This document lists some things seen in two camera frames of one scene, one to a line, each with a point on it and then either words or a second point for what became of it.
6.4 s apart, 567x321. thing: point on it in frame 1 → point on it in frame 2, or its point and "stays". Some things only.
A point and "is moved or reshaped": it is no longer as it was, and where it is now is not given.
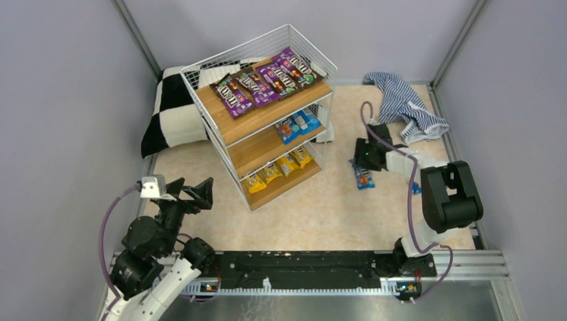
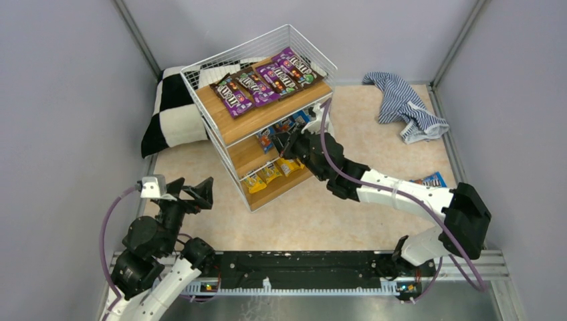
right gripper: (367, 156) → (294, 144)
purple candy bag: (232, 96) stays
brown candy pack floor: (259, 89) stays
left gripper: (180, 197) stays
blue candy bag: (364, 181) is moved or reshaped
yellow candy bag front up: (271, 173) stays
